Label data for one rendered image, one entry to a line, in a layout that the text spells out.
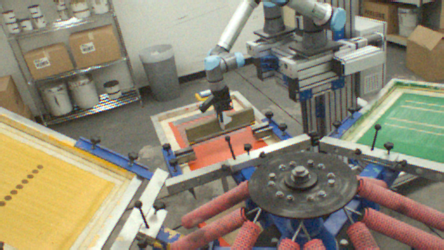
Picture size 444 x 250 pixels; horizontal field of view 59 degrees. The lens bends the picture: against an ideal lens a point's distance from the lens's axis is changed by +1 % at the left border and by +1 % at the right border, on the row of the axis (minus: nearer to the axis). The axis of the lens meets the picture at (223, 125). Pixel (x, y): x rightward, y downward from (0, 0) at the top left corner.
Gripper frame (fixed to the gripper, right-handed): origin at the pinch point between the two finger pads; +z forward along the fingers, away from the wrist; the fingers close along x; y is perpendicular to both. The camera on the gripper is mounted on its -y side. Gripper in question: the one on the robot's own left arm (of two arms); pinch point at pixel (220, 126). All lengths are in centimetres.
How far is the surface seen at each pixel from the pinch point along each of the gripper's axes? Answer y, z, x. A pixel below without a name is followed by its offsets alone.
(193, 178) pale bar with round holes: -22.5, 5.2, -27.8
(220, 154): -3.9, 13.4, -4.0
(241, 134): 12.5, 13.6, 9.5
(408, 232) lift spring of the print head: 19, -11, -106
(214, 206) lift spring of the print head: -23, -9, -68
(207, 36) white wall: 91, 53, 366
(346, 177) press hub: 11, -22, -91
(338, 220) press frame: 16, 7, -77
